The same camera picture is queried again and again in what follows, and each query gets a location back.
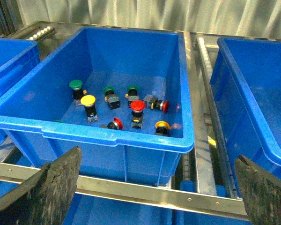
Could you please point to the metal divider rail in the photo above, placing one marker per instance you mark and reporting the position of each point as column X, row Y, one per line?
column 199, row 159

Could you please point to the blue empty middle bin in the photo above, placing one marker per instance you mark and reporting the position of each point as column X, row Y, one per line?
column 246, row 85

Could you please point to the blue far left bin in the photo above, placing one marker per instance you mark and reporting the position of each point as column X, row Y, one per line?
column 17, row 58

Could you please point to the red button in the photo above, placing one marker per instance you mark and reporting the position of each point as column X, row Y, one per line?
column 152, row 103
column 115, row 124
column 137, row 108

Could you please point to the red button lying front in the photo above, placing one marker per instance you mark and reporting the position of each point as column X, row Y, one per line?
column 115, row 124

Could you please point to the yellow button upright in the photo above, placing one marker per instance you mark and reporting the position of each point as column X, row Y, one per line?
column 88, row 101

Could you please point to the green button upright left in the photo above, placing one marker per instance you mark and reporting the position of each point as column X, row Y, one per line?
column 78, row 91

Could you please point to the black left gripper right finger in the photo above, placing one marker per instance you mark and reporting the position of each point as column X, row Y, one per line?
column 260, row 190

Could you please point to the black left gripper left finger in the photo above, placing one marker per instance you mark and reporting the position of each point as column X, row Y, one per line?
column 45, row 197

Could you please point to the orange yellow button front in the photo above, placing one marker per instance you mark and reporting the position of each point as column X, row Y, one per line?
column 162, row 128

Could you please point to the metal shelf front rail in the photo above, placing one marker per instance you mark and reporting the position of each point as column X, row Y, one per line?
column 153, row 196

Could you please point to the blue bin with buttons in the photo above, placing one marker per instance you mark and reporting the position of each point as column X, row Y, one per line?
column 39, row 115

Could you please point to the white roller track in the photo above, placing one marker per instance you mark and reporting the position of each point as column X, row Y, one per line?
column 204, row 57

